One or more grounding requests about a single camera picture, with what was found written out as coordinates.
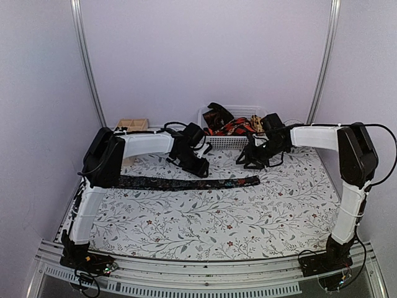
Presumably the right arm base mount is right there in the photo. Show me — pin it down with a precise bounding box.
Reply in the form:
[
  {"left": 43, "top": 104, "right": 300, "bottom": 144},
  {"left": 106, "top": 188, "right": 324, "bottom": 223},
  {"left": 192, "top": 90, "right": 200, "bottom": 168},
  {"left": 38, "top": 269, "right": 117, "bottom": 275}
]
[{"left": 298, "top": 235, "right": 355, "bottom": 277}]

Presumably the yellow spotted tie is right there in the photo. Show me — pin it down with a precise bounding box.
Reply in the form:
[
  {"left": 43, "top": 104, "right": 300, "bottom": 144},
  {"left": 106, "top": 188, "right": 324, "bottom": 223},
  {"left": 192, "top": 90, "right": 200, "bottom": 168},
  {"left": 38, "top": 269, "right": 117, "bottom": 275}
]
[{"left": 250, "top": 115, "right": 264, "bottom": 133}]

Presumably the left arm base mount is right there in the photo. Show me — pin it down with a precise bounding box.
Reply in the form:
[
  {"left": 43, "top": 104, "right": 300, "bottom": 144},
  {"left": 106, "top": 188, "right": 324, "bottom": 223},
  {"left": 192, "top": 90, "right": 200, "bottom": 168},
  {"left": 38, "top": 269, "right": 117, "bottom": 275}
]
[{"left": 60, "top": 230, "right": 118, "bottom": 276}]

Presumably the front aluminium rail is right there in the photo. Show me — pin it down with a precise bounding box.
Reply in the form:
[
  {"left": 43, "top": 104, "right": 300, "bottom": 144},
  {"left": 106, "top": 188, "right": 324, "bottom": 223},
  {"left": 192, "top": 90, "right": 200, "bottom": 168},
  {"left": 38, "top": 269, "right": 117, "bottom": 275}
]
[{"left": 25, "top": 240, "right": 393, "bottom": 297}]

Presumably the left aluminium frame post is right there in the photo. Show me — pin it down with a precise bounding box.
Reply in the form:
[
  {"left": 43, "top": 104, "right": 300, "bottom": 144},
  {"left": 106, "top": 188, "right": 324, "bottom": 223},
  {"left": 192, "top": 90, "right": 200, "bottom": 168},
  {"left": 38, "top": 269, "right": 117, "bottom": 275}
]
[{"left": 70, "top": 0, "right": 107, "bottom": 127}]

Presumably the dark patterned tie in basket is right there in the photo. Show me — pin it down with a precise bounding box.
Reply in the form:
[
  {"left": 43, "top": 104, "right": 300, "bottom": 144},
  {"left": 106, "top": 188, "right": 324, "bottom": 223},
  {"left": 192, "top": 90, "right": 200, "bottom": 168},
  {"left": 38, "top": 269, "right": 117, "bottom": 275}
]
[{"left": 203, "top": 102, "right": 234, "bottom": 130}]

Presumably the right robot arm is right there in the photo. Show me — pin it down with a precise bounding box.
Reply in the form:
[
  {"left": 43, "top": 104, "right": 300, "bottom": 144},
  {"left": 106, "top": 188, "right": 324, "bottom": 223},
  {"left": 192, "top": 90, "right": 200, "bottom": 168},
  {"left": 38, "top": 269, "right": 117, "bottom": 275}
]
[{"left": 236, "top": 113, "right": 378, "bottom": 246}]

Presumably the right aluminium frame post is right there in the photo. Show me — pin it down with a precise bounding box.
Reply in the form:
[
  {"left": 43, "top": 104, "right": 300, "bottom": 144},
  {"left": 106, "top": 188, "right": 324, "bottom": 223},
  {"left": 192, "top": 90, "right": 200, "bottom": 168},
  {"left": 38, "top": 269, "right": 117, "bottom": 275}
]
[{"left": 306, "top": 0, "right": 341, "bottom": 124}]

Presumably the floral tablecloth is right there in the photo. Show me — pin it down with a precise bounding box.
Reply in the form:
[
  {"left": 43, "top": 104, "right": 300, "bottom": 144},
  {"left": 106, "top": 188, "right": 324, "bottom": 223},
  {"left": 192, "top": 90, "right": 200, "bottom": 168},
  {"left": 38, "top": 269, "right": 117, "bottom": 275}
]
[{"left": 60, "top": 126, "right": 356, "bottom": 261}]

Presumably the red black tie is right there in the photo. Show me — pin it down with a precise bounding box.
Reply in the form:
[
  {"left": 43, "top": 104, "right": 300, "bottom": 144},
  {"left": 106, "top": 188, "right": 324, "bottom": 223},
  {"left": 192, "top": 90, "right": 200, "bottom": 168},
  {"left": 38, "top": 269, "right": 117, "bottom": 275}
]
[{"left": 203, "top": 117, "right": 256, "bottom": 137}]

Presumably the aluminium frame post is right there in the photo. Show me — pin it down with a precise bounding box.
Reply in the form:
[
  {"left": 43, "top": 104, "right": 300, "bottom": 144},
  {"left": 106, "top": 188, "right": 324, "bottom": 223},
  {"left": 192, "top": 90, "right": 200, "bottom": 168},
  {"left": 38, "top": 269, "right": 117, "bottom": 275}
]
[
  {"left": 70, "top": 0, "right": 107, "bottom": 127},
  {"left": 306, "top": 0, "right": 341, "bottom": 124}
]

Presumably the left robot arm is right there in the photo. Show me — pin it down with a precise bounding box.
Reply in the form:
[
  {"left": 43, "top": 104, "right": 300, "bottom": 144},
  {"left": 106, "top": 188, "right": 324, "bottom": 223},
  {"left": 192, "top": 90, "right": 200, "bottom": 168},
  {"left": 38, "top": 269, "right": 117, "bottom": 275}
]
[{"left": 61, "top": 123, "right": 212, "bottom": 269}]

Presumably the white plastic basket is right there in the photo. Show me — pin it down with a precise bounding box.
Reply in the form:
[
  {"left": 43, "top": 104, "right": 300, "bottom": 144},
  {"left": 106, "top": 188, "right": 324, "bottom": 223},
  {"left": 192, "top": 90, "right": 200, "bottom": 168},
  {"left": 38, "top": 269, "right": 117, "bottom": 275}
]
[{"left": 197, "top": 105, "right": 268, "bottom": 150}]

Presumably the wooden compartment box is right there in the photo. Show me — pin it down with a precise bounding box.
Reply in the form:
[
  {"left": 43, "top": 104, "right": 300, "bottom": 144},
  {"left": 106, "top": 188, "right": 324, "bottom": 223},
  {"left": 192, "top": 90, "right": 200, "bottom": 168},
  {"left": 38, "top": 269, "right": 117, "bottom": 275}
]
[{"left": 115, "top": 119, "right": 148, "bottom": 167}]

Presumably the dark floral tie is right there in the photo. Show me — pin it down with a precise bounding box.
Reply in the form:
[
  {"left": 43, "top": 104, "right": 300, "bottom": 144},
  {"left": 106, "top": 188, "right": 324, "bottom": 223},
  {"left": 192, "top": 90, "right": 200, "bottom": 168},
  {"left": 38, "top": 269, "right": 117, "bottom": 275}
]
[{"left": 113, "top": 175, "right": 261, "bottom": 192}]

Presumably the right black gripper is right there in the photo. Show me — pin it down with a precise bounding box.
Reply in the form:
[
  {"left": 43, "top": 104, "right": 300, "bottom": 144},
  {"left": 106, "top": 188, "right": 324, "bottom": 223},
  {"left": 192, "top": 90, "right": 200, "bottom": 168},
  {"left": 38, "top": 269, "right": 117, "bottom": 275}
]
[{"left": 237, "top": 138, "right": 288, "bottom": 169}]

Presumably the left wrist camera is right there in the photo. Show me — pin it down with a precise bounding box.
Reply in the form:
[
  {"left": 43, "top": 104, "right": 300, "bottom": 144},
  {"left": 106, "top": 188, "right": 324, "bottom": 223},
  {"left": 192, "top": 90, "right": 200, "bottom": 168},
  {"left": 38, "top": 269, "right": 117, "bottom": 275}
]
[{"left": 194, "top": 142, "right": 213, "bottom": 158}]

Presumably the ceramic bowl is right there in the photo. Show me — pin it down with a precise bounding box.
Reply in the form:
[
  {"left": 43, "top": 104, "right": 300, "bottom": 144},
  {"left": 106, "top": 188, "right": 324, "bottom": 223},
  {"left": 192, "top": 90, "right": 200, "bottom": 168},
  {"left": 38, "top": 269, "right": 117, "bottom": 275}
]
[{"left": 284, "top": 119, "right": 303, "bottom": 126}]

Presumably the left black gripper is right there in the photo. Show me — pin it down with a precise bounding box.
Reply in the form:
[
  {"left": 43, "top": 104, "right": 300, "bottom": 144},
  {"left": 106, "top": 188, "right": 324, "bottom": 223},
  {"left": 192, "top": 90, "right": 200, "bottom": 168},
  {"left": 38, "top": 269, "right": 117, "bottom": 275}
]
[{"left": 176, "top": 149, "right": 211, "bottom": 178}]

